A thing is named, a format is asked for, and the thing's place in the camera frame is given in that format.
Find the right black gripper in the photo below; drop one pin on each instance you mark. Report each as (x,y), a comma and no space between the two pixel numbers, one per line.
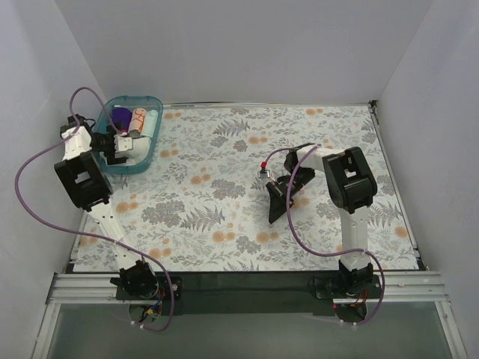
(282,194)

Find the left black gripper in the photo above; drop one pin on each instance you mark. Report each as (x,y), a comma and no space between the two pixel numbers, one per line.
(111,148)

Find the purple towel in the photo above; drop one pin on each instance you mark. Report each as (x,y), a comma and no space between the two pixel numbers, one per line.
(121,118)

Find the white towel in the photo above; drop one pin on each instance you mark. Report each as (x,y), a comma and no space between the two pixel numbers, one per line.
(138,152)

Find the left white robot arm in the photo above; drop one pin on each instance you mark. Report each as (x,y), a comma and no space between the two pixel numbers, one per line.
(90,190)

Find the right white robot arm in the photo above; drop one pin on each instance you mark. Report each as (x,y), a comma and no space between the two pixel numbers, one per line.
(351,187)

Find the teal plastic tray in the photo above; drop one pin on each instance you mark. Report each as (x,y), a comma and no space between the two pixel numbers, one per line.
(132,102)

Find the floral table mat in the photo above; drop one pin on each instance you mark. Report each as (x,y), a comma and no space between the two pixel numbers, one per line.
(201,207)

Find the orange patterned rolled towel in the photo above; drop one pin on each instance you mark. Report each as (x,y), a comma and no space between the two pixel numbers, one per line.
(136,123)

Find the mint rolled towel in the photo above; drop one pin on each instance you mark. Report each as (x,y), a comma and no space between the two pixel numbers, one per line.
(149,124)

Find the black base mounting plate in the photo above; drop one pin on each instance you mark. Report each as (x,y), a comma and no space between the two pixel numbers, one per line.
(248,292)

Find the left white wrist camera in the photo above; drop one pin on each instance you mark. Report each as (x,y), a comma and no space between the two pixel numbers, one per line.
(124,144)

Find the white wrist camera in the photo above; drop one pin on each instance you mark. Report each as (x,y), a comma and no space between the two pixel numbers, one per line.
(264,173)
(124,144)

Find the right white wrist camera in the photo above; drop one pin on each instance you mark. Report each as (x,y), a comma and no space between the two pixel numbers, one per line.
(264,173)

